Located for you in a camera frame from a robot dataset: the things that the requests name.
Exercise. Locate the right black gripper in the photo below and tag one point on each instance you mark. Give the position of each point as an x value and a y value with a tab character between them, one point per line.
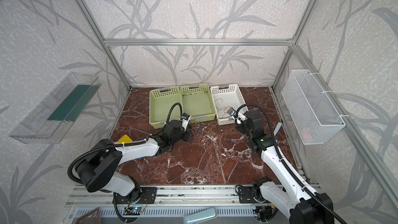
240	128

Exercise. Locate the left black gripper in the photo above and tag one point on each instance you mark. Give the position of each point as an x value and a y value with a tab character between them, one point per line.
185	138

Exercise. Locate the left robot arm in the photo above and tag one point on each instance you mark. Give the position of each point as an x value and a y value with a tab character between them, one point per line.
97	168

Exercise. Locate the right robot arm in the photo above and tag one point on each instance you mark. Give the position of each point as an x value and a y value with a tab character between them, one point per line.
298	201

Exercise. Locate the light blue scoop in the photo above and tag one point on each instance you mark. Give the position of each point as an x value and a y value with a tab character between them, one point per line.
277	128

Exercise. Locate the left light green basket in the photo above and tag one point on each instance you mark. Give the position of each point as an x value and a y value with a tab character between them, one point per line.
160	102

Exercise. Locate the light green basket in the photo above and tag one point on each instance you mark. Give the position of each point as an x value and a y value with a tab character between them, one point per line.
160	102
198	103

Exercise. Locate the middle light green basket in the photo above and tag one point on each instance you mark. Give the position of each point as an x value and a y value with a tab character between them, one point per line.
198	103

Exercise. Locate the white perforated basket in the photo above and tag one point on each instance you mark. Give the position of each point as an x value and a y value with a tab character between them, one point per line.
224	97

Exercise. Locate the yellow scoop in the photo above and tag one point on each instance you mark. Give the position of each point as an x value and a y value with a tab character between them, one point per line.
125	139

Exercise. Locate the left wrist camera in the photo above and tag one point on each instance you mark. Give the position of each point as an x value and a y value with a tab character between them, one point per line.
185	119

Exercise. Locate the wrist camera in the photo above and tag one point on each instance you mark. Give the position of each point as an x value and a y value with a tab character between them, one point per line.
237	116
185	119

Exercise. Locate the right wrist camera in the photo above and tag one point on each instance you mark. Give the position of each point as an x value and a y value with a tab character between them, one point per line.
237	116

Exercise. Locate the white wire mesh basket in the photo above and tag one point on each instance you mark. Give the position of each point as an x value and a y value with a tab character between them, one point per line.
312	111

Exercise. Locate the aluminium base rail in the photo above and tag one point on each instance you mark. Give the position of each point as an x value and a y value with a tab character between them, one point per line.
166	201

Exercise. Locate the aluminium frame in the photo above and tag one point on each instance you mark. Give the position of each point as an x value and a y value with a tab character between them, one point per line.
379	170

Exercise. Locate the clear plastic wall shelf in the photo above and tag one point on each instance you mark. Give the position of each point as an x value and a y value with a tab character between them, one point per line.
49	122

